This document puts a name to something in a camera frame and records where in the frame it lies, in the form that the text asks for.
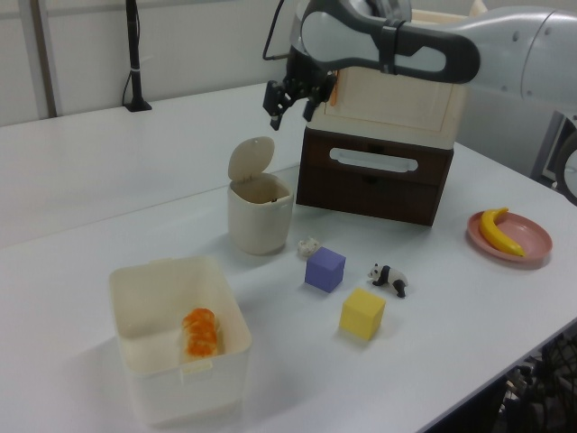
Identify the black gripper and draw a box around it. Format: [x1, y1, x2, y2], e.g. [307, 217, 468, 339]
[262, 47, 339, 133]

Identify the beige lidded trash can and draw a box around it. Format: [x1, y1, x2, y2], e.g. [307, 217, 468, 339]
[226, 135, 295, 256]

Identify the dark wooden drawer cabinet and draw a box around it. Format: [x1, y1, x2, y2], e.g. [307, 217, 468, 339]
[296, 125, 454, 226]

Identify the small white toy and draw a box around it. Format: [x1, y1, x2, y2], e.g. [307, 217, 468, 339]
[297, 235, 322, 258]

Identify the black pole stand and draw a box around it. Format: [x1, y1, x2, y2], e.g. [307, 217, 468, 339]
[122, 0, 153, 113]

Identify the purple cube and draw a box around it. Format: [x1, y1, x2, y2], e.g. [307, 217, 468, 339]
[304, 246, 347, 293]

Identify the panda figurine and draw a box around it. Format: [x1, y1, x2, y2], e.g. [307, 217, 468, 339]
[366, 263, 410, 299]

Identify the yellow cube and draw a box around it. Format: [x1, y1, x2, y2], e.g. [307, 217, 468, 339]
[340, 288, 387, 342]

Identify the yellow toy banana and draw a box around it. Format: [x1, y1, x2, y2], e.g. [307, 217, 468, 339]
[478, 207, 527, 258]

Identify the toy salmon sushi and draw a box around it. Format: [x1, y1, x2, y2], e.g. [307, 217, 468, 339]
[179, 308, 224, 362]

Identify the white plastic bin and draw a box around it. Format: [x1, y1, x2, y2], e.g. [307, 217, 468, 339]
[107, 254, 253, 428]

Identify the pink plate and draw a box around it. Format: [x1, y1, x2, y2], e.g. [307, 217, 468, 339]
[466, 210, 554, 268]

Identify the black mesh chair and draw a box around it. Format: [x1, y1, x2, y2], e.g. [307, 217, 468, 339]
[495, 319, 577, 433]

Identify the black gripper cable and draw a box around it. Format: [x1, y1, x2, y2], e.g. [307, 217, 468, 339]
[262, 0, 290, 62]

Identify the white drawer handle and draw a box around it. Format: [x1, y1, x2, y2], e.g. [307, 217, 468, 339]
[328, 146, 420, 174]

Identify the cream storage box with handles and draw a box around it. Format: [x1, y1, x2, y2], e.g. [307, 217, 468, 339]
[310, 0, 488, 150]

